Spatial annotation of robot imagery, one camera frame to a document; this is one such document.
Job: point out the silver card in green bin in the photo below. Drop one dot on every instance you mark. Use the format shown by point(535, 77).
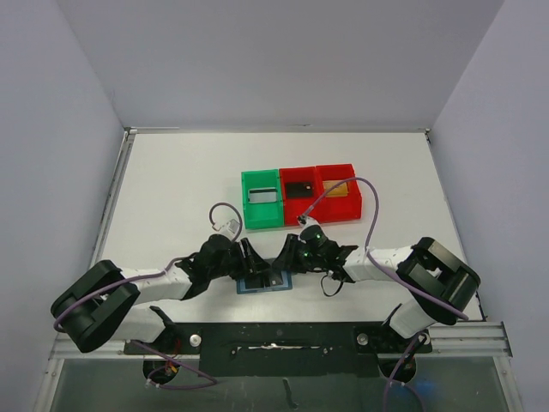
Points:
point(262, 195)

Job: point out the black card in red bin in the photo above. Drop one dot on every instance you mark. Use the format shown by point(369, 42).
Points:
point(299, 190)

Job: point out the aluminium rail front right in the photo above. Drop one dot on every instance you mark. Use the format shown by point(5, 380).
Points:
point(469, 339)

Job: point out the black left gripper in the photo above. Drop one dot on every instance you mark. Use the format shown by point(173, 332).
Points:
point(250, 263)

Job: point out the middle red plastic bin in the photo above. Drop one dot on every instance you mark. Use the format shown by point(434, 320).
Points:
point(292, 208)

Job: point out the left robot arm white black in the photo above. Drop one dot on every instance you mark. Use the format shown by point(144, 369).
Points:
point(110, 303)

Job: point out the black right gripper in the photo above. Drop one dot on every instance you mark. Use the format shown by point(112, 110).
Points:
point(291, 250)

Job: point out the aluminium rail left edge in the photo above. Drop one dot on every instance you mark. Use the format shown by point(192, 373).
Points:
point(112, 195)

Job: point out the red plastic bin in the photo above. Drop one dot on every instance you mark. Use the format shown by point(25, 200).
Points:
point(292, 208)
point(336, 209)

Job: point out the green plastic bin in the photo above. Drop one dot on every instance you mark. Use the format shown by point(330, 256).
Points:
point(266, 215)

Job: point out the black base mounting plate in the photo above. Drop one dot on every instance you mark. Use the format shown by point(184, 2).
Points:
point(284, 349)

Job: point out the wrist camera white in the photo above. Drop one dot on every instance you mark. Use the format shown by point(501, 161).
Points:
point(307, 221)
point(230, 228)

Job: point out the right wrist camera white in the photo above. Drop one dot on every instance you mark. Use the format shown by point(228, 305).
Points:
point(307, 221)

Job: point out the gold card in red bin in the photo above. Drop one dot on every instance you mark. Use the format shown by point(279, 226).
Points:
point(335, 188)

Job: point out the black VIP credit card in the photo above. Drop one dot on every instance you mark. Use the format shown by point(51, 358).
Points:
point(264, 282)

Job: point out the blue leather card holder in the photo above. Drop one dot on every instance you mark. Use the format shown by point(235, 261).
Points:
point(288, 284)

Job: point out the right red plastic bin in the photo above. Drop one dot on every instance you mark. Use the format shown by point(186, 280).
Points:
point(336, 209)

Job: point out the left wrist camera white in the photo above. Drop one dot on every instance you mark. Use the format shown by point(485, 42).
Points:
point(230, 228)

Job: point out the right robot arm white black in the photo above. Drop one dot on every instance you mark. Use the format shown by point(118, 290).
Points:
point(441, 284)

